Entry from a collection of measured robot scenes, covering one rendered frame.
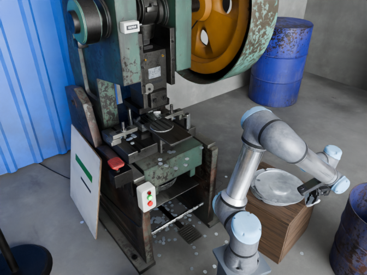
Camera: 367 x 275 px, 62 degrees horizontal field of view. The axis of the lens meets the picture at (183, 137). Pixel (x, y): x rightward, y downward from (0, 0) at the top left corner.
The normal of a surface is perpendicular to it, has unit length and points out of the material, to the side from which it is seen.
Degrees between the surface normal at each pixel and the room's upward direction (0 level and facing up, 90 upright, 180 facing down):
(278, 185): 0
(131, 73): 90
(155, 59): 90
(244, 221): 7
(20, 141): 90
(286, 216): 0
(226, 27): 90
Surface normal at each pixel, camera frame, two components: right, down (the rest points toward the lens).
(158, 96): 0.63, 0.42
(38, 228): 0.00, -0.84
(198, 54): -0.78, 0.33
